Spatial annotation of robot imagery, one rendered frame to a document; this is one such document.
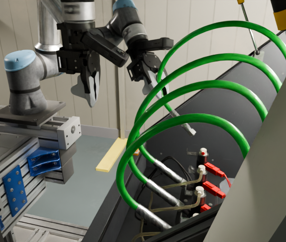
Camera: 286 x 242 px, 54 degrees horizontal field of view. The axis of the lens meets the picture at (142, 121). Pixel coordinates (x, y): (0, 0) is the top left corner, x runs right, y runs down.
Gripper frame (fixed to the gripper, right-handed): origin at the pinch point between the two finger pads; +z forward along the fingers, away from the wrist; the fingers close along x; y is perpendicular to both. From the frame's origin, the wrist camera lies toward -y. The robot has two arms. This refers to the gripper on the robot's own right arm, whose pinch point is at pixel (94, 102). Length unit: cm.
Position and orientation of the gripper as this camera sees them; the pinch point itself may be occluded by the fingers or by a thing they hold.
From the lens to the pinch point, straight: 74.4
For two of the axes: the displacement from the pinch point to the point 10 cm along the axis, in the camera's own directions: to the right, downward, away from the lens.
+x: -2.4, 4.1, -8.8
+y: -9.7, -1.0, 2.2
